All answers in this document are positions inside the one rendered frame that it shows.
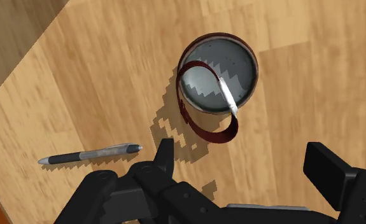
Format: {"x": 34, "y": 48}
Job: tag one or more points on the grey black pen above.
{"x": 86, "y": 154}

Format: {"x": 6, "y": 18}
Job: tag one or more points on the dark red grey bowl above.
{"x": 232, "y": 62}

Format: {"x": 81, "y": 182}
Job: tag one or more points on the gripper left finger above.
{"x": 145, "y": 183}

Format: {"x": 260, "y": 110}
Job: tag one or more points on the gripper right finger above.
{"x": 341, "y": 180}

